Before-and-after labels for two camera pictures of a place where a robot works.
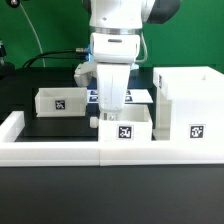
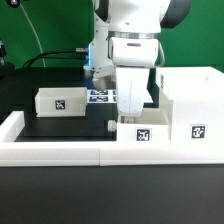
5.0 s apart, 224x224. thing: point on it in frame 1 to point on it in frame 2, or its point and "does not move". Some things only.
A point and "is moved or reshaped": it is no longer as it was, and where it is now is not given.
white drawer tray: (61, 102) does not move
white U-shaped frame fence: (102, 153) does not move
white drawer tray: (134, 123) is moved or reshaped
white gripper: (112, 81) to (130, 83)
